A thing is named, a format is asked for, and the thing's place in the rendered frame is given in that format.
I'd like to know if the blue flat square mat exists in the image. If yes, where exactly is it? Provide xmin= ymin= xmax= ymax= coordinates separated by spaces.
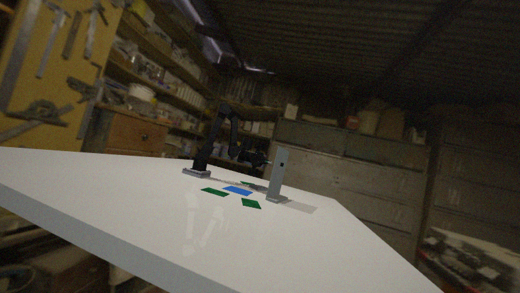
xmin=222 ymin=186 xmax=253 ymax=196

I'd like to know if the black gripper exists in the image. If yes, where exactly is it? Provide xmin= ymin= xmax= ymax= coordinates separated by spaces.
xmin=244 ymin=141 xmax=269 ymax=176

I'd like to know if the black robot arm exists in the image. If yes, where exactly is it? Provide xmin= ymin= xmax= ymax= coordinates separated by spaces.
xmin=190 ymin=103 xmax=253 ymax=171

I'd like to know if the dark green flat rectangle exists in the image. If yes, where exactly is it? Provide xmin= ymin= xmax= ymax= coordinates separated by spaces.
xmin=201 ymin=187 xmax=229 ymax=197

